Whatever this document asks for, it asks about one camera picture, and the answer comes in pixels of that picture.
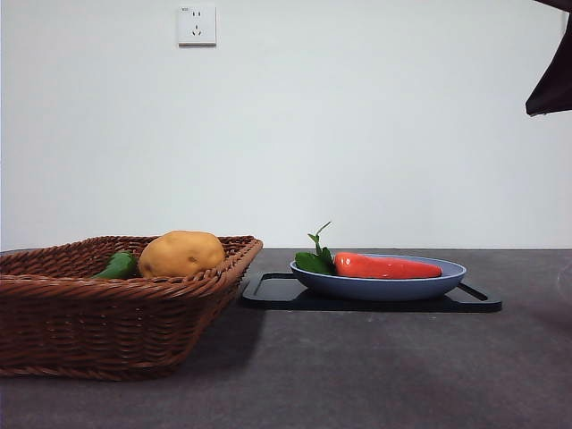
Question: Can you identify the orange carrot with green leaves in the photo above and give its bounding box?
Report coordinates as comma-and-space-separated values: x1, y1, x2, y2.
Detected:
294, 221, 443, 281

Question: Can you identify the light blue plate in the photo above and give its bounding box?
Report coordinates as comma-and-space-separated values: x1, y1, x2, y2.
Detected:
289, 254, 468, 302

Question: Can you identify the black flat tray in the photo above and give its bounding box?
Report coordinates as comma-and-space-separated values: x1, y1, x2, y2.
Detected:
240, 271, 503, 314

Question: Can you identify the yellow-brown potato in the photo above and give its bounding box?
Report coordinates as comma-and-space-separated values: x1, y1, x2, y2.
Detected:
137, 230, 227, 279

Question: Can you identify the green pepper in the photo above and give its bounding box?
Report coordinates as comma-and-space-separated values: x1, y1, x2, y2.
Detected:
91, 250, 139, 280

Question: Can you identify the brown woven wicker basket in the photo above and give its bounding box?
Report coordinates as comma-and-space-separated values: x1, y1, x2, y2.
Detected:
0, 234, 265, 383

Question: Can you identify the white wall socket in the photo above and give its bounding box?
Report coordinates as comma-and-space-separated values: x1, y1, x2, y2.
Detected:
178, 2, 219, 46

